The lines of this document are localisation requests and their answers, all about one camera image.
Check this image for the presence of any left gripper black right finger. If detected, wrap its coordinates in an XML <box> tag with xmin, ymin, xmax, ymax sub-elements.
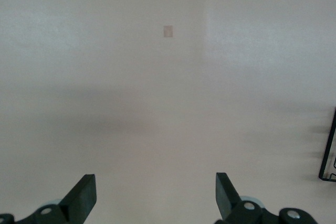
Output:
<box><xmin>214</xmin><ymin>172</ymin><xmax>316</xmax><ymax>224</ymax></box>

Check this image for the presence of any black wire cup holder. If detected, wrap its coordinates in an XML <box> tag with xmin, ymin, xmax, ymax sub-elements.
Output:
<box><xmin>318</xmin><ymin>106</ymin><xmax>336</xmax><ymax>183</ymax></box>

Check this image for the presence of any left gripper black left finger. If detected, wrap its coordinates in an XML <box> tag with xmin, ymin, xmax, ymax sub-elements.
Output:
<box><xmin>0</xmin><ymin>174</ymin><xmax>97</xmax><ymax>224</ymax></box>

